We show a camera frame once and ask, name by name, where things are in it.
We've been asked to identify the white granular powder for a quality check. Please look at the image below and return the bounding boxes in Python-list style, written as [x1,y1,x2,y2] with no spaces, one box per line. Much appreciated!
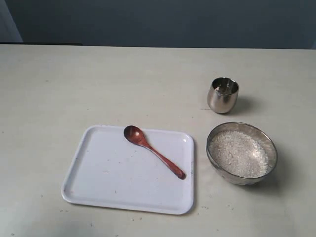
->
[209,131,268,178]

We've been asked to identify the white plastic tray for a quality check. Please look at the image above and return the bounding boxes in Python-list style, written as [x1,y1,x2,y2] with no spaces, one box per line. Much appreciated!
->
[61,125,195,215]

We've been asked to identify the small steel cup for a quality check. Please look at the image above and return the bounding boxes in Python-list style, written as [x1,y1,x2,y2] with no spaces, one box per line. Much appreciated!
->
[207,77,239,114]

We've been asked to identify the steel bowl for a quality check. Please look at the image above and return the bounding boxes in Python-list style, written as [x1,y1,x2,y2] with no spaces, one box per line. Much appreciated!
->
[206,122,278,186]

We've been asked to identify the brown wooden spoon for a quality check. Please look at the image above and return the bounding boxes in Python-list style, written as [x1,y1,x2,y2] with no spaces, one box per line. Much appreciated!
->
[123,125,186,180]

